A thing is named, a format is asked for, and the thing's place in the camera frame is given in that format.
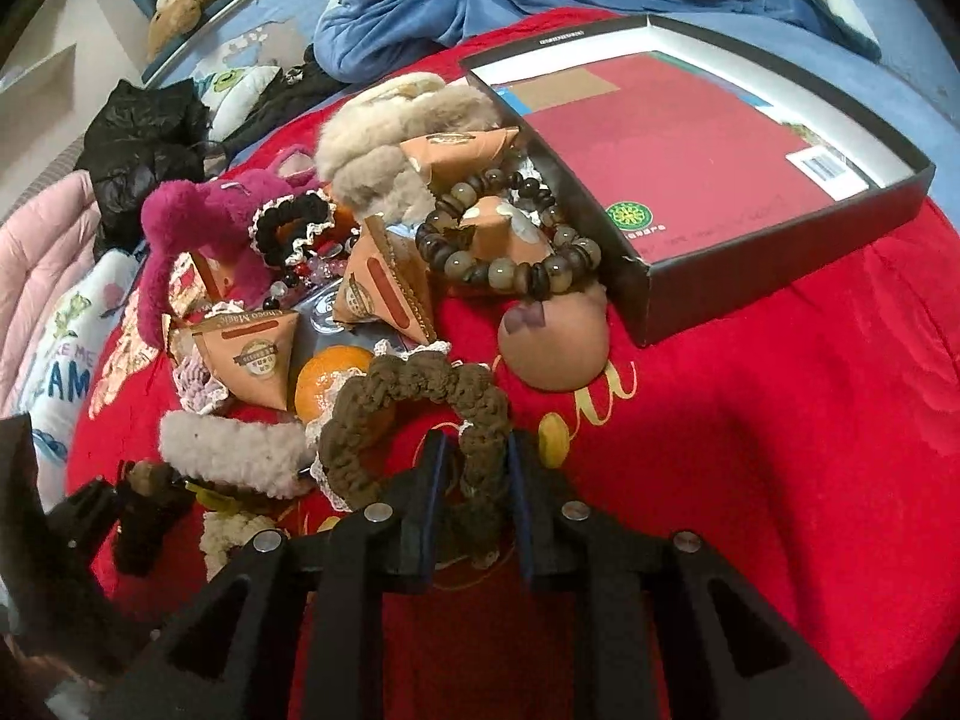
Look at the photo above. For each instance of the brown crochet scrunchie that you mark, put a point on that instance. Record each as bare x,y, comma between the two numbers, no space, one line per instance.
381,418

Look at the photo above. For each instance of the orange mandarin fruit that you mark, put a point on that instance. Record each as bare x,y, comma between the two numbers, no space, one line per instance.
327,369

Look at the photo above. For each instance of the black shallow cardboard box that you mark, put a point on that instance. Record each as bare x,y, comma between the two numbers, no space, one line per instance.
710,172

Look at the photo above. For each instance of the brown egg-shaped sponge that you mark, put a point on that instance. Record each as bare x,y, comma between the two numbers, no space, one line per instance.
559,344

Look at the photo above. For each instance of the black puffer jacket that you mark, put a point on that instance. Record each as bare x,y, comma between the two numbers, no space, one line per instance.
139,139

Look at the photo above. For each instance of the blue bed sheet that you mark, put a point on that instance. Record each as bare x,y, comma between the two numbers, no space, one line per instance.
914,86

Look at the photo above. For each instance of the beige plush rabbit toy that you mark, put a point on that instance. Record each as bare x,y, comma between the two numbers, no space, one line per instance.
359,155

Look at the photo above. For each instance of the silver foil badge bag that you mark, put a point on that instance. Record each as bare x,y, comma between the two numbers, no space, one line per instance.
317,329

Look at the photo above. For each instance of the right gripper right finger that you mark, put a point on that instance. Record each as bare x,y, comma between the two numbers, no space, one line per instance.
664,626

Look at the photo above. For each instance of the cream crochet scrunchie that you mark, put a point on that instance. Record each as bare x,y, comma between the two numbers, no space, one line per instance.
224,533

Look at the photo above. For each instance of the pink crochet scrunchie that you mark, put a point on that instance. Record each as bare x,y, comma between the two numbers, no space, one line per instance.
199,392

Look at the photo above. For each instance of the white text print pillow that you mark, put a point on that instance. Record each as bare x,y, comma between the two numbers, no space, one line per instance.
60,377

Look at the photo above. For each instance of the black white-lace scrunchie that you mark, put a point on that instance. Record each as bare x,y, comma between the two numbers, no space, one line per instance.
283,229

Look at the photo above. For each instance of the monster print pillow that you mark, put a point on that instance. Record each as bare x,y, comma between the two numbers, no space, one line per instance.
230,96

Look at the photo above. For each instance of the magenta plush bear headband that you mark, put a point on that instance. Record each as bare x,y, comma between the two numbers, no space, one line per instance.
212,219

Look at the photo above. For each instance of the pink quilted jacket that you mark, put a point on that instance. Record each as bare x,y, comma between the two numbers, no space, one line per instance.
47,246

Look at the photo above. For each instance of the cream fuzzy headband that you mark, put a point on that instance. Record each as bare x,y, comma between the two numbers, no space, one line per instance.
252,456

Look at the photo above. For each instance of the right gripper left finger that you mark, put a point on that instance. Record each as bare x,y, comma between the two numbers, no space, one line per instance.
293,627

